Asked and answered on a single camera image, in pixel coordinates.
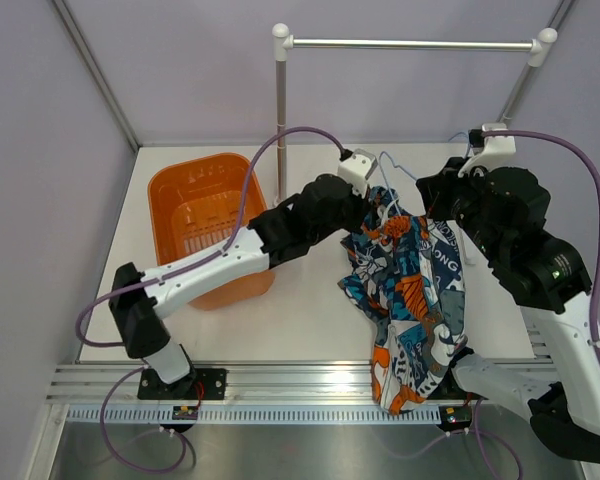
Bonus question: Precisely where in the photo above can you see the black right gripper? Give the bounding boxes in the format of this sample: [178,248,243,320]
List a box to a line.
[418,157,506,262]

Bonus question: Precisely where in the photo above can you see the light blue clothes hanger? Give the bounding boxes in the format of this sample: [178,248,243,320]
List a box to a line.
[377,131,472,226]

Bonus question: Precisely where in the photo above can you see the colourful patterned shorts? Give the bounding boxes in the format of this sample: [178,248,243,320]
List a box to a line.
[339,186,467,415]

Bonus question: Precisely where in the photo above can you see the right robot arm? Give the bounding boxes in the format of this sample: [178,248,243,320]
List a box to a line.
[416,157,600,464]

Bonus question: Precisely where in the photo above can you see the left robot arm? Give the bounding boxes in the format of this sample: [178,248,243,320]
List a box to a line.
[108,174,369,399]

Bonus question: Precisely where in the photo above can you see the orange plastic basket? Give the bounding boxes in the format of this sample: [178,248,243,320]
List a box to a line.
[148,153,275,311]

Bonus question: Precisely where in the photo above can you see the silver clothes rack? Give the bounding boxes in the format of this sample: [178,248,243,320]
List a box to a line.
[271,22,559,264]

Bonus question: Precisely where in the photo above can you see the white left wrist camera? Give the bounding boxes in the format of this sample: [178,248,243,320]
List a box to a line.
[337,149,377,198]

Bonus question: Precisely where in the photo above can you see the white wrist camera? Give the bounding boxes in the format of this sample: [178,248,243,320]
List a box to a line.
[458,123,516,177]
[337,149,377,198]

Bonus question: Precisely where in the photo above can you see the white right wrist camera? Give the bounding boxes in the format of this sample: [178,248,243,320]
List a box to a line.
[458,123,516,177]

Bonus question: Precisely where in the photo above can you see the white slotted cable duct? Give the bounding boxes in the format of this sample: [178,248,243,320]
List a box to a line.
[66,403,442,425]

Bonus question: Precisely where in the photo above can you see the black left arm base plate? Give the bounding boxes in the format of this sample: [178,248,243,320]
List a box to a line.
[137,368,227,401]

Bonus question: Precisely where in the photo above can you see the aluminium mounting rail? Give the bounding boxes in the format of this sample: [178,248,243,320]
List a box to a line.
[45,361,372,406]

